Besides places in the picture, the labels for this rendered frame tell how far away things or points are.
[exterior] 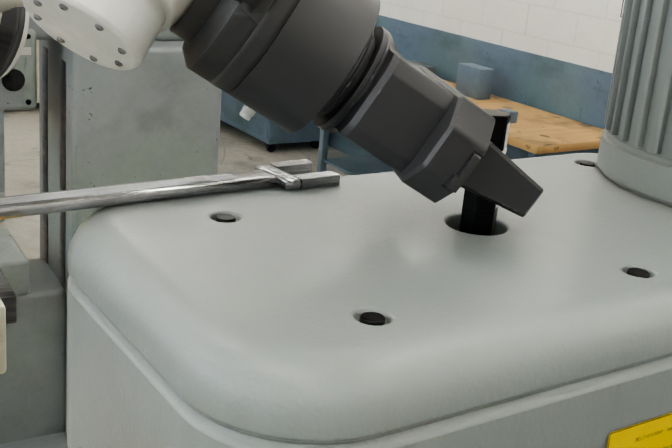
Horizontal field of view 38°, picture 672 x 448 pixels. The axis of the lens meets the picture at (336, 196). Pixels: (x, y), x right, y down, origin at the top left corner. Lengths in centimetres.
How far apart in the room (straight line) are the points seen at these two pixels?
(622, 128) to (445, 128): 23
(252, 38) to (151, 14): 5
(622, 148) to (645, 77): 5
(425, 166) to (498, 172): 7
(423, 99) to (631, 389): 18
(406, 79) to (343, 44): 4
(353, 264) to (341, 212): 8
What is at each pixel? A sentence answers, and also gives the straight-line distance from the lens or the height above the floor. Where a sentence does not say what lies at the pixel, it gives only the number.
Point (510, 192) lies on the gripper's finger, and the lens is 56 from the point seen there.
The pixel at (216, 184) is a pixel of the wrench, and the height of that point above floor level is 190.
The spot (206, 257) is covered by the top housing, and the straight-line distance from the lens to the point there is 49.
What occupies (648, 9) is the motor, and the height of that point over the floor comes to 201.
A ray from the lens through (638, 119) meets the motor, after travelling 70.
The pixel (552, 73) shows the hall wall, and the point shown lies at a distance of 638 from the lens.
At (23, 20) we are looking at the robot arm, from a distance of 74.
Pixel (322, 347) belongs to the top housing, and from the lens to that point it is 41.
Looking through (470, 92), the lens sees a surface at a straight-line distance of 647.
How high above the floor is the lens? 207
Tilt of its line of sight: 17 degrees down
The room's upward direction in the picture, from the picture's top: 5 degrees clockwise
